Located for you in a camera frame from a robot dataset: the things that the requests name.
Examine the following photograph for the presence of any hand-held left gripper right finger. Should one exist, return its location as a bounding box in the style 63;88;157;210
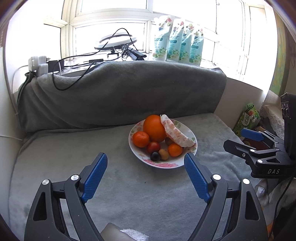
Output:
184;153;269;241

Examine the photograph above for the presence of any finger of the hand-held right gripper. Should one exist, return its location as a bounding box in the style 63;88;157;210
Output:
240;128;286;150
223;139;281;163

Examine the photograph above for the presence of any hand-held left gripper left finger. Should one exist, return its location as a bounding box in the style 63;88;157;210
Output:
24;152;108;241

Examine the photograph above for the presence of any small mandarin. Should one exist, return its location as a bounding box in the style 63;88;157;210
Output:
168;143;183;157

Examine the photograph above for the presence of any floral white plate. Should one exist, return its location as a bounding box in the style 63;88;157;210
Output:
129;117;198;169

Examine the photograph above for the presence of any peeled pomelo segment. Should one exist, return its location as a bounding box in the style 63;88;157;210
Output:
160;114;195;148

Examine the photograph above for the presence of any red tomato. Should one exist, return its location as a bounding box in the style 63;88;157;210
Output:
147;141;161;154

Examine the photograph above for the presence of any medium mandarin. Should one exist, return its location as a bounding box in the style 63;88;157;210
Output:
132;131;150;148

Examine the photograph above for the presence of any large orange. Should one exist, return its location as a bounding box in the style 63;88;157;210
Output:
143;115;167;142

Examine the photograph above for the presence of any green snack packet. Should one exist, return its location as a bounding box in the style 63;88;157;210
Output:
233;103;261;138

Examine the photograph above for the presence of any white lace cloth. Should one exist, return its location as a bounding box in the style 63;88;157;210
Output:
261;102;285;139

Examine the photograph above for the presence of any person's leg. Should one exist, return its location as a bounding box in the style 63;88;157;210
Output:
99;222;130;241

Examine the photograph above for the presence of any white fluffy cloth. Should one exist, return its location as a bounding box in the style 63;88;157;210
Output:
119;228;149;241

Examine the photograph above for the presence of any rolled dark grey blanket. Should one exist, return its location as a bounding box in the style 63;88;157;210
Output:
17;61;227;133

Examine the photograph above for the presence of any black power adapter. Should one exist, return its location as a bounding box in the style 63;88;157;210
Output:
47;60;65;70

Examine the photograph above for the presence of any white power strip with plugs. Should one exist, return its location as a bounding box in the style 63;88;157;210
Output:
28;56;49;76

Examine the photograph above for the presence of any long white cable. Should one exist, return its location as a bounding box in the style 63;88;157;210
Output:
0;134;23;141

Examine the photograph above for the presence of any black draped cable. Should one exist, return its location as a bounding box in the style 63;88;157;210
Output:
52;59;103;91

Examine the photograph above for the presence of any white ring light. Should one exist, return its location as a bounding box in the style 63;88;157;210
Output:
94;32;138;50

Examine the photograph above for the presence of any black ring light cable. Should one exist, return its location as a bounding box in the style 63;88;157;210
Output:
99;28;139;50

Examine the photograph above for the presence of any white window frame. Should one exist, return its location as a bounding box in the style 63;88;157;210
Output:
44;0;278;86

